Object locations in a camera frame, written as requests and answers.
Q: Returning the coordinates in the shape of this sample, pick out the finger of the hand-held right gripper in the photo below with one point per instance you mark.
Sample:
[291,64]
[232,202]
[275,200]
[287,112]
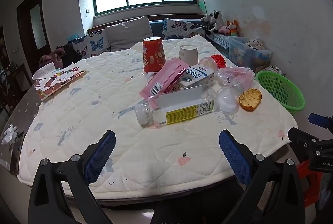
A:
[321,120]
[301,137]

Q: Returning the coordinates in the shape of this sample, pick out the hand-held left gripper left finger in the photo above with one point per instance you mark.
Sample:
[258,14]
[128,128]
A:
[102,153]

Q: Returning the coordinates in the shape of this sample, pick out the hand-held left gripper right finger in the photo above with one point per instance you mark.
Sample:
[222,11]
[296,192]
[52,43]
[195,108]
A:
[232,155]

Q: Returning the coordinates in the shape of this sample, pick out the green plastic basket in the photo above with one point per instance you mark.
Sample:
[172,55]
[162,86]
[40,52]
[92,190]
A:
[286,99]

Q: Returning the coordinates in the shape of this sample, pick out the clear plastic lid cup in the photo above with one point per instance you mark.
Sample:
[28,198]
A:
[226,102]

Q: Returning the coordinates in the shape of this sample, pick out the clear pudding cup orange label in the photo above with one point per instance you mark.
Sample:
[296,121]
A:
[208,63]

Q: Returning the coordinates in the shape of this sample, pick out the white quilted table cover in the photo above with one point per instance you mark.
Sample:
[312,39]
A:
[104,109]

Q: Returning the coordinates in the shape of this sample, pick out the orange peel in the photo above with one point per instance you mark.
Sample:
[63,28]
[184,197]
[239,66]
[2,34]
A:
[250,99]

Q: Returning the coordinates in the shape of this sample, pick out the clear bottle with yellow label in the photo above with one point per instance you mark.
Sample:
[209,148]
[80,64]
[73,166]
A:
[182,111]

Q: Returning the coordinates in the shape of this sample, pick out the cardboard box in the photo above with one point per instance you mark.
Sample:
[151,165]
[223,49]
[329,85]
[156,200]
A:
[271,69]

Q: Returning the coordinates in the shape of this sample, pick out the clear plastic wrapper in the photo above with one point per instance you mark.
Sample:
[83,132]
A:
[234,75]

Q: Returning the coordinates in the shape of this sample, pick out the white blue milk carton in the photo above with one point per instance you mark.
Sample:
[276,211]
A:
[197,76]

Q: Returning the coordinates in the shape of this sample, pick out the crumpled white tissue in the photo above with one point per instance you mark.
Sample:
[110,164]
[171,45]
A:
[10,134]

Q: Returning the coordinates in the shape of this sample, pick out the red foam fruit net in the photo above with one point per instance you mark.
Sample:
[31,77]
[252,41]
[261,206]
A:
[221,60]

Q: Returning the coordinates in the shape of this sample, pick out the clear plastic storage box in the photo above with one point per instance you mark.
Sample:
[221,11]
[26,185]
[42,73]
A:
[247,55]

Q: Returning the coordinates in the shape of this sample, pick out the pink plastic packet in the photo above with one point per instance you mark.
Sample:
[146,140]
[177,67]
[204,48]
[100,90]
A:
[166,75]

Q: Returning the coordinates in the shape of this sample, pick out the spotted white cloth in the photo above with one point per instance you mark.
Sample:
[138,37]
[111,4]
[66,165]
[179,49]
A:
[255,44]

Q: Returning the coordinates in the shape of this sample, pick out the dark clothing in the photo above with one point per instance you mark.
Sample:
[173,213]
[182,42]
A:
[71,55]

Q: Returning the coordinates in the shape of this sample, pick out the pink clothing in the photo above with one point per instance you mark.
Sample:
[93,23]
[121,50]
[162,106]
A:
[49,59]

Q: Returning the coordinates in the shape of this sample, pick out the butterfly print pillow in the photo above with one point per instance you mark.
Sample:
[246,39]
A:
[179,27]
[93,43]

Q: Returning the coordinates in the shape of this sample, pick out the white paper cup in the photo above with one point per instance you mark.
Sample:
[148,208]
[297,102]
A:
[187,53]

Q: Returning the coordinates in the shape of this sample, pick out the red cartoon print paper cup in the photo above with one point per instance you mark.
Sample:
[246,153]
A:
[153,55]

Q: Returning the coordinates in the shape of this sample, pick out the blue patterned flat box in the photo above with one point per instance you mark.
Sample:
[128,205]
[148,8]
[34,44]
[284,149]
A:
[217,40]

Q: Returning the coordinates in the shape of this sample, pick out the grey pillow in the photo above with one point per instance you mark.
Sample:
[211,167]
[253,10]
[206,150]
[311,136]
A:
[128,34]

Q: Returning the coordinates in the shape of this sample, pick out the pink plush toy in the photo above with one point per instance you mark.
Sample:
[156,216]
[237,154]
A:
[223,29]

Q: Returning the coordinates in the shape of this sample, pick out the orange plush toy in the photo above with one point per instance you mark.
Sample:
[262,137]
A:
[233,27]

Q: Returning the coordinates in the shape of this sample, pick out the black white cow plush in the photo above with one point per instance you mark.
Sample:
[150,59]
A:
[216,21]

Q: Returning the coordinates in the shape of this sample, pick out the blue sofa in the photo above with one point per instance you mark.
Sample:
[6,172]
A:
[156,26]

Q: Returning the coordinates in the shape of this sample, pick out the grey plush toy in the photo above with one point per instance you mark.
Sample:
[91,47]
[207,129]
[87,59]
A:
[206,18]

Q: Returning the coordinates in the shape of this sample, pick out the dark wooden door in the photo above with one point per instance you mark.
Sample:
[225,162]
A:
[24,31]

